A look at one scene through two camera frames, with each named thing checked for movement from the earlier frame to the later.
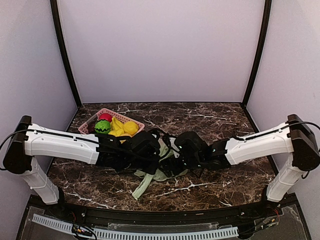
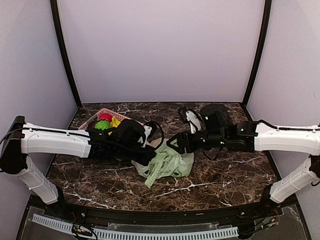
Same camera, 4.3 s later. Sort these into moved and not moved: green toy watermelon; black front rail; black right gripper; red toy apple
Moved: black right gripper
Not moved: black front rail; green toy watermelon; red toy apple
